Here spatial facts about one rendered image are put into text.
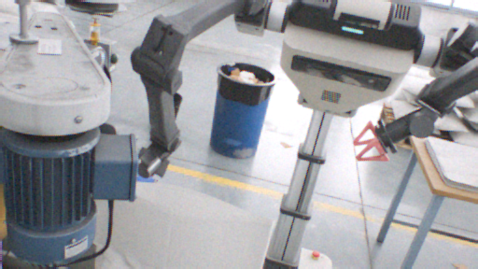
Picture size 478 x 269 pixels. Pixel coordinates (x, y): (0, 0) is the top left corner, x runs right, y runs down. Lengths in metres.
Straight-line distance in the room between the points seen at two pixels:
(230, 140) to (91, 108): 2.75
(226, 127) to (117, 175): 2.63
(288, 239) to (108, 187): 1.20
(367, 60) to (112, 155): 0.83
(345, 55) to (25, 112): 0.92
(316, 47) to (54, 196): 0.86
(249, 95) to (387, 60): 1.97
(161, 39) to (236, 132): 2.48
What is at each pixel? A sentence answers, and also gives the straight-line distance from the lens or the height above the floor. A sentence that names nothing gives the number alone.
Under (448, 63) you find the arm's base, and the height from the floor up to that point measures 1.44.
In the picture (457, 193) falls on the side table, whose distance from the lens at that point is 2.28.
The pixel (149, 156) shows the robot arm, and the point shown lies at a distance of 1.29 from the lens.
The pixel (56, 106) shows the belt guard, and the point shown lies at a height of 1.41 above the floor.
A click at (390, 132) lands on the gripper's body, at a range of 1.22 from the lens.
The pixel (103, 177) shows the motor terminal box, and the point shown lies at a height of 1.27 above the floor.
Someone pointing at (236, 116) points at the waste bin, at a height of 0.37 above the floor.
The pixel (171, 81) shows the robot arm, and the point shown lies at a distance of 0.93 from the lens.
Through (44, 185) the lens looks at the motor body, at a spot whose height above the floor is 1.26.
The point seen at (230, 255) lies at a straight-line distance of 1.18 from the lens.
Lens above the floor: 1.69
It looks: 26 degrees down
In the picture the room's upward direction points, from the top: 11 degrees clockwise
